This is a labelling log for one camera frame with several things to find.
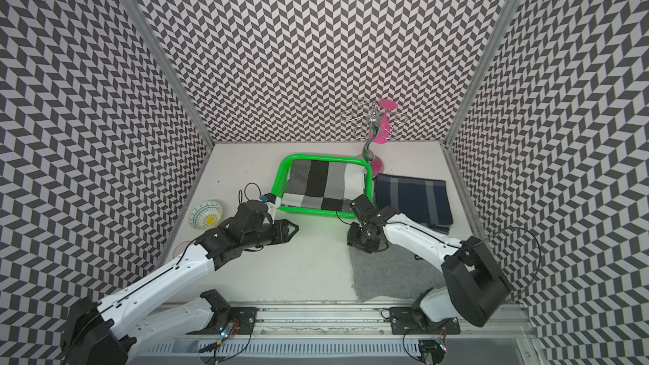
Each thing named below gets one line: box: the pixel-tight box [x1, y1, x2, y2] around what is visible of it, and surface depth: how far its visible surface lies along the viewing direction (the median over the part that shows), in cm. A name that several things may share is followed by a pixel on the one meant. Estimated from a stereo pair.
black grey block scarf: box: [281, 158, 366, 213], surface depth 96 cm
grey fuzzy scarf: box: [349, 245, 448, 302], surface depth 80 cm
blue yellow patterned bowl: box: [188, 199, 224, 230], surface depth 93 cm
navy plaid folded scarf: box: [373, 174, 454, 235], surface depth 101 cm
